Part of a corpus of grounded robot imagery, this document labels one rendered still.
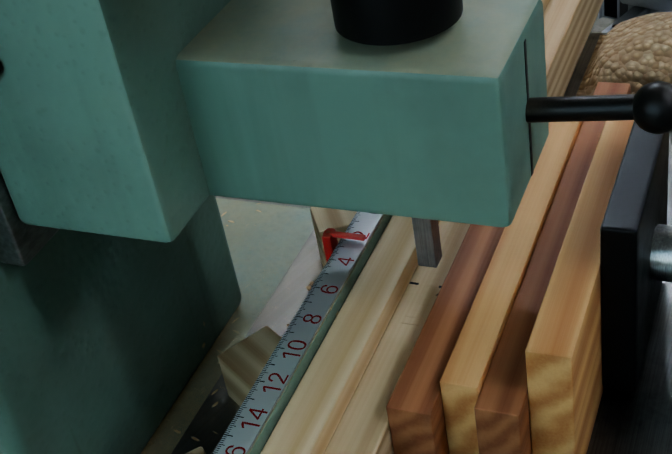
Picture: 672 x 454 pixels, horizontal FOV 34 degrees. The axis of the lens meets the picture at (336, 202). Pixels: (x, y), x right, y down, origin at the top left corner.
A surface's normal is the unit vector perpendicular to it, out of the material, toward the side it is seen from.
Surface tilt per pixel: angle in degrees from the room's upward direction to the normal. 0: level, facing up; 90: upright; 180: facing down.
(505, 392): 0
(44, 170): 90
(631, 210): 0
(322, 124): 90
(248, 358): 0
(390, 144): 90
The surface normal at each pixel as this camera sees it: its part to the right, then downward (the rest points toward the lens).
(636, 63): -0.44, -0.29
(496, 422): -0.36, 0.58
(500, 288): -0.15, -0.81
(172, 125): 0.92, 0.10
